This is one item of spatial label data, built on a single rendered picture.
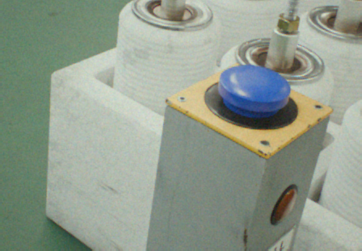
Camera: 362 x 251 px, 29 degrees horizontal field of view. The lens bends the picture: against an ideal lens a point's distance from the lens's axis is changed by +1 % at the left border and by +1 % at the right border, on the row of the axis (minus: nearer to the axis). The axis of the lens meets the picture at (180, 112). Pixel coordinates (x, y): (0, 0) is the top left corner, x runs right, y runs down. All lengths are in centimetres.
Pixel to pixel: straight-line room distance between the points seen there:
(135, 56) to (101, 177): 13
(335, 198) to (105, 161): 22
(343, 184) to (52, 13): 77
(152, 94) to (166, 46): 5
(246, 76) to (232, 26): 32
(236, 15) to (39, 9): 59
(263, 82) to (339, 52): 27
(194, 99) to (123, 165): 26
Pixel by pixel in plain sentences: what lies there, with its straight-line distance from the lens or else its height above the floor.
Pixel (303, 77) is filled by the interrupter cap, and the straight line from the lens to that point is 57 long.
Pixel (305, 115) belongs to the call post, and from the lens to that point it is 40.
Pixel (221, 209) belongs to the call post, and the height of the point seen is 27.
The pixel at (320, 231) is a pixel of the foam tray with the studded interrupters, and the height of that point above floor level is 18.
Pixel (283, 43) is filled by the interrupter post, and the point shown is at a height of 27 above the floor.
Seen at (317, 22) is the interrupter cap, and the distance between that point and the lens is 68.
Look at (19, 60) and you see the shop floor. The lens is 107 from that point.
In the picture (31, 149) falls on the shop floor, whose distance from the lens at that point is 88.
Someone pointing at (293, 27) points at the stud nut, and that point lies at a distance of 57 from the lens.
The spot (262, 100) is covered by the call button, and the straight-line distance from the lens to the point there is 38.
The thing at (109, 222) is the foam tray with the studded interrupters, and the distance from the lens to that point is 70.
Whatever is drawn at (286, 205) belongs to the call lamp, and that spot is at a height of 27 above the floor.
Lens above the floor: 51
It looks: 32 degrees down
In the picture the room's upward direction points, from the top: 9 degrees clockwise
